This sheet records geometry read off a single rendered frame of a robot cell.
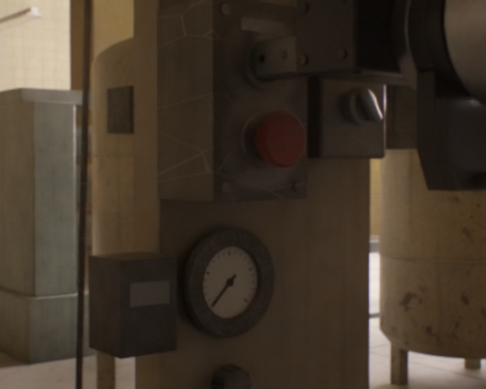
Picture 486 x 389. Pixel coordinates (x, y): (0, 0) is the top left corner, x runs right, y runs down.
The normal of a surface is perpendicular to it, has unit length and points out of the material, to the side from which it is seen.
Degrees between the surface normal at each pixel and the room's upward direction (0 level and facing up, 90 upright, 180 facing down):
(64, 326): 90
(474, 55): 120
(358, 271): 90
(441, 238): 90
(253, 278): 90
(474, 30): 103
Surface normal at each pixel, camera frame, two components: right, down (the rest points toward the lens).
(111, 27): 0.61, 0.03
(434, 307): -0.50, 0.03
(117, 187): -0.69, 0.02
